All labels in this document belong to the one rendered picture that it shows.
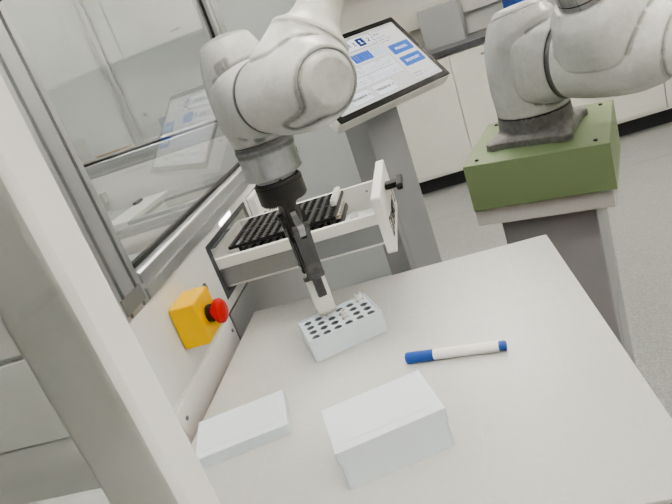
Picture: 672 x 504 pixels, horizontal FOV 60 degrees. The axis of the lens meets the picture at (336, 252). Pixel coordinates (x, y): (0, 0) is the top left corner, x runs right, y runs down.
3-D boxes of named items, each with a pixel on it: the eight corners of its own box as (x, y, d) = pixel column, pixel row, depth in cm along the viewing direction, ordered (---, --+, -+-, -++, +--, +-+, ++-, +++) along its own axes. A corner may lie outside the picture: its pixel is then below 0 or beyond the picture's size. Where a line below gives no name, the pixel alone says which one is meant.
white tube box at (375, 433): (429, 403, 72) (418, 369, 70) (457, 445, 64) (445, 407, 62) (334, 444, 71) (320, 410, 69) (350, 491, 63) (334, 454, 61)
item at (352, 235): (387, 202, 130) (379, 177, 128) (385, 244, 107) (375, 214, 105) (225, 250, 139) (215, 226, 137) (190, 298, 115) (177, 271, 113)
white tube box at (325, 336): (371, 312, 100) (364, 292, 99) (388, 330, 92) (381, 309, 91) (304, 341, 98) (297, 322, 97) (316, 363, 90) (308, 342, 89)
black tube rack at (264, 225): (352, 217, 128) (342, 189, 126) (345, 246, 112) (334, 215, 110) (259, 244, 133) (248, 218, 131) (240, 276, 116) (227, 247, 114)
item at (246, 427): (286, 398, 84) (282, 388, 84) (292, 433, 76) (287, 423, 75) (203, 431, 83) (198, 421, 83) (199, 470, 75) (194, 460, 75)
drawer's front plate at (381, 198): (397, 204, 132) (383, 158, 128) (397, 252, 105) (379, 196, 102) (389, 206, 132) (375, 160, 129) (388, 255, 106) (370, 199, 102)
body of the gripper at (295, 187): (304, 170, 85) (325, 228, 88) (293, 164, 93) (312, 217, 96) (257, 189, 84) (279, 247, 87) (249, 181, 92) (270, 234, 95)
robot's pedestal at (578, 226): (664, 403, 163) (621, 143, 138) (669, 485, 139) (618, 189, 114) (552, 402, 178) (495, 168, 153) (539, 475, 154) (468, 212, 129)
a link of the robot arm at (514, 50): (524, 96, 138) (506, -1, 129) (597, 90, 123) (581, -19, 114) (480, 122, 130) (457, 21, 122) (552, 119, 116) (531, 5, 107)
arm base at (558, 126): (593, 105, 133) (589, 81, 131) (571, 141, 118) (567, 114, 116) (514, 118, 144) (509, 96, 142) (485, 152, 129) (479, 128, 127)
